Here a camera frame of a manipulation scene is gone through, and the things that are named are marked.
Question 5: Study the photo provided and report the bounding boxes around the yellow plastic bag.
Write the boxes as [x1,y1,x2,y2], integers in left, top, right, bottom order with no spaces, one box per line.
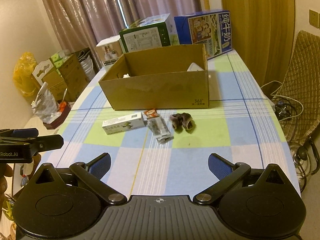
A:
[12,52,37,98]

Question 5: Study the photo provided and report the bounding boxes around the white ointment carton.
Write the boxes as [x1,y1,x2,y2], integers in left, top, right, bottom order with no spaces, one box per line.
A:
[102,112,145,135]

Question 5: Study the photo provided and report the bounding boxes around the beige wall socket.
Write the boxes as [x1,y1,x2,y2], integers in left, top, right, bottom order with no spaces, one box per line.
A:
[309,9,319,29]

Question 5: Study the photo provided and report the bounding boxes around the pinkish brown curtain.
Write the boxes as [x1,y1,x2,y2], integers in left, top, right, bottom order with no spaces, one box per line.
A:
[42,0,201,68]

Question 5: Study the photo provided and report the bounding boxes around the clear printed snack packet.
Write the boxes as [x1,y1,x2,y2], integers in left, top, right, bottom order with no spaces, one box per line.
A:
[147,116,174,144]

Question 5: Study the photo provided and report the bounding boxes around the white cable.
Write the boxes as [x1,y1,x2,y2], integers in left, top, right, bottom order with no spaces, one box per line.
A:
[260,80,304,123]

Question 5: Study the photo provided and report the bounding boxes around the person's left hand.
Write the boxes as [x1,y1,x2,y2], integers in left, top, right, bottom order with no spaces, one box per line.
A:
[0,154,41,207]

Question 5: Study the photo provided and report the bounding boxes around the white square night light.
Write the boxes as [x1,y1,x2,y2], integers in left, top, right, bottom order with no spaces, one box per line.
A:
[187,62,203,72]

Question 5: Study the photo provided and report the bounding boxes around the blue milk carton box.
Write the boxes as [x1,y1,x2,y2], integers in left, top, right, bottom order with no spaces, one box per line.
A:
[174,9,233,59]

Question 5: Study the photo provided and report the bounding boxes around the stacked cardboard boxes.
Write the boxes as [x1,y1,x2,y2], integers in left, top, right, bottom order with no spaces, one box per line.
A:
[31,53,89,102]

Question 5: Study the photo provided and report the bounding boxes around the dark furry hair clip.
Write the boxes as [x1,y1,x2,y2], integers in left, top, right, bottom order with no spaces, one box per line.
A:
[169,113,195,131]

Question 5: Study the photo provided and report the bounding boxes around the checked plastic tablecloth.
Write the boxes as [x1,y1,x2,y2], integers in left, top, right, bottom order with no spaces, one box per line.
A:
[42,51,298,196]

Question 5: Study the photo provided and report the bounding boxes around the white crumpled plastic bag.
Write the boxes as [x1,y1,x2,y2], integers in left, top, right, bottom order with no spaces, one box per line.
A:
[31,82,61,124]

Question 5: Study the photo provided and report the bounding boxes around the small red snack packet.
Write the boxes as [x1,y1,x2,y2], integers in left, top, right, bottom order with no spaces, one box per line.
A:
[144,109,160,119]

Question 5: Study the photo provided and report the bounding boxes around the white product box with photo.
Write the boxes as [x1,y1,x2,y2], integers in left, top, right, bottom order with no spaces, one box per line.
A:
[95,35,124,66]

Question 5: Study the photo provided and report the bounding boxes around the green milk carton box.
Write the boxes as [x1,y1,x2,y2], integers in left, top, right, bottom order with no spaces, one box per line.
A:
[119,14,180,53]

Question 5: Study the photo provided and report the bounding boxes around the brown cardboard box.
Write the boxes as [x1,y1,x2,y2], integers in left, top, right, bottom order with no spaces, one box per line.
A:
[99,44,209,111]

